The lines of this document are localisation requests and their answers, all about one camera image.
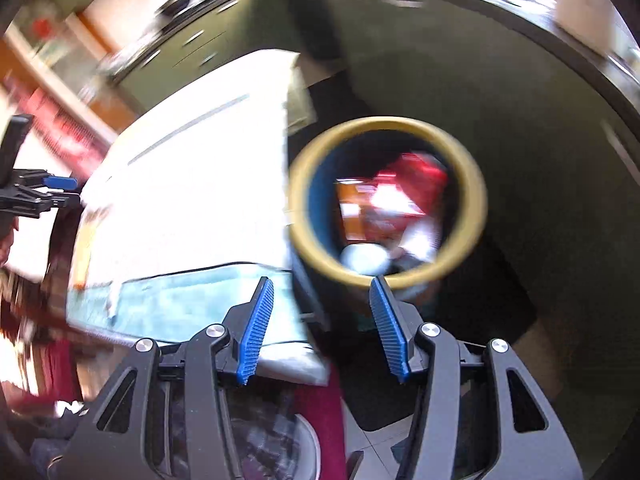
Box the dark bin with yellow rim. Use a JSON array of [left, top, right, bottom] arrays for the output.
[[287, 116, 489, 332]]

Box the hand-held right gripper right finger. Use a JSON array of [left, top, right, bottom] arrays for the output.
[[370, 275, 583, 480]]

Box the green patterned tablecloth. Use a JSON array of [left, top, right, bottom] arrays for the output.
[[65, 50, 332, 387]]

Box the person's dark red clothing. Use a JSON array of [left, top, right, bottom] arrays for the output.
[[299, 364, 349, 480]]

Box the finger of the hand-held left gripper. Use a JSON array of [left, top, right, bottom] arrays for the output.
[[30, 174, 79, 194], [30, 193, 82, 217]]

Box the black wok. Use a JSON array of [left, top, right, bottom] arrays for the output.
[[156, 0, 195, 19]]

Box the red checked apron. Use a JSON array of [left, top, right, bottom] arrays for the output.
[[22, 82, 103, 183]]

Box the red paper bucket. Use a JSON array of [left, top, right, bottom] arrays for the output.
[[372, 152, 448, 221]]

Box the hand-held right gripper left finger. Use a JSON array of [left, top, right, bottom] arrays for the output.
[[62, 276, 275, 480]]

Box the green drawer cabinet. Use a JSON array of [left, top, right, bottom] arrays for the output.
[[112, 0, 303, 96]]

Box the white thermos jug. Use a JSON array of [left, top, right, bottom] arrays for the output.
[[551, 0, 610, 57]]

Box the orange paper box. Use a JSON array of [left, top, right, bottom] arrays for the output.
[[336, 180, 386, 241]]

